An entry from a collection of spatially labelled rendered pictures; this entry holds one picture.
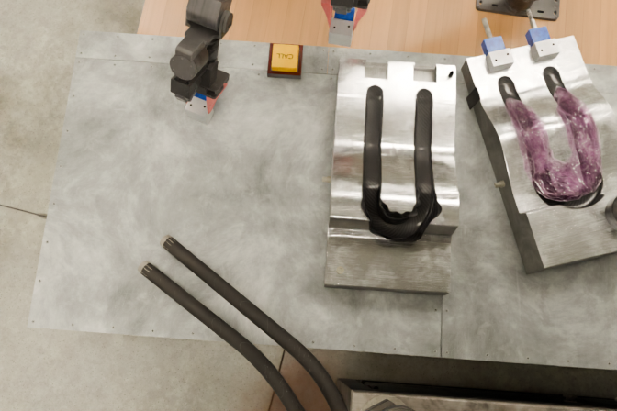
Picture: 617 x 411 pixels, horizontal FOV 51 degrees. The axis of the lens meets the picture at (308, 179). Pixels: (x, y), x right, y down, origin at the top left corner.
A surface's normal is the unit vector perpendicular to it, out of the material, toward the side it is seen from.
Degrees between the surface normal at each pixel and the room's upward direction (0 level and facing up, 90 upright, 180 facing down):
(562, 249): 0
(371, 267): 0
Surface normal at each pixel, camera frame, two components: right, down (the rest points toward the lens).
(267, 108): 0.00, -0.25
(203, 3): -0.26, 0.37
